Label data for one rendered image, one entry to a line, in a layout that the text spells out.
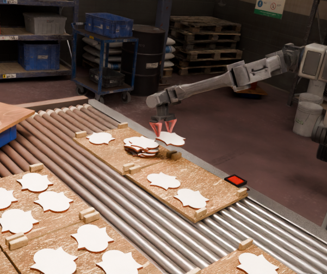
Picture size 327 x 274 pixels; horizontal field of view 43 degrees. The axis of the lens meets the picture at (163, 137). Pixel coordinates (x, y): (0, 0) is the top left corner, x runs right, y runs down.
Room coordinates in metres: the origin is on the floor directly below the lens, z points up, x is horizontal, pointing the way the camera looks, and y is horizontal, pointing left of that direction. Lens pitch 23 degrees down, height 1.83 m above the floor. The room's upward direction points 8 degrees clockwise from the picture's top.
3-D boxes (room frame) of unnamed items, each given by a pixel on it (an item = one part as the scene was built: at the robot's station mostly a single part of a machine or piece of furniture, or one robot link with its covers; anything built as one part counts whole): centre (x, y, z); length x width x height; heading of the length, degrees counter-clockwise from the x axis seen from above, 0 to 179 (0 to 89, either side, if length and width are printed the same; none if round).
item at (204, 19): (7.53, -0.42, 0.44); 1.31 x 1.00 x 0.87; 129
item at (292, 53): (1.99, -0.53, 1.45); 0.09 x 0.08 x 0.12; 59
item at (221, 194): (1.58, -0.13, 0.93); 0.41 x 0.35 x 0.02; 47
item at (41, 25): (5.81, 1.84, 0.76); 0.50 x 0.36 x 0.24; 135
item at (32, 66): (5.81, 1.92, 0.32); 0.50 x 0.41 x 0.37; 125
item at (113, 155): (1.87, 0.18, 0.93); 0.41 x 0.35 x 0.02; 46
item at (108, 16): (5.19, 0.85, 0.96); 0.50 x 0.38 x 0.21; 54
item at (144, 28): (5.78, 0.45, 0.44); 0.59 x 0.59 x 0.88
